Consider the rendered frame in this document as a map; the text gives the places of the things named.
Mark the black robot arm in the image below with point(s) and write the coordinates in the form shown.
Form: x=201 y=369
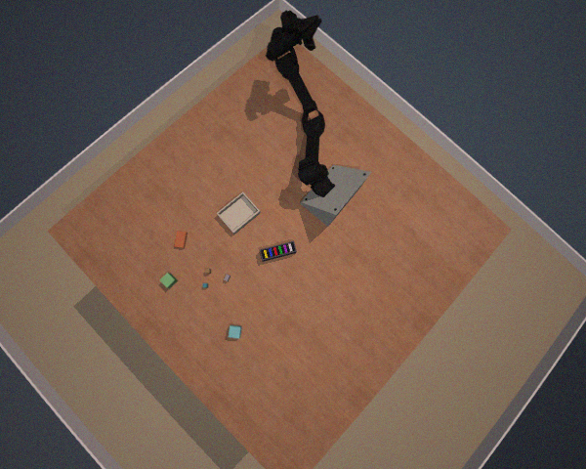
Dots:
x=310 y=170

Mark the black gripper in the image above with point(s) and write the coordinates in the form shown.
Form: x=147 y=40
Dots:
x=296 y=30

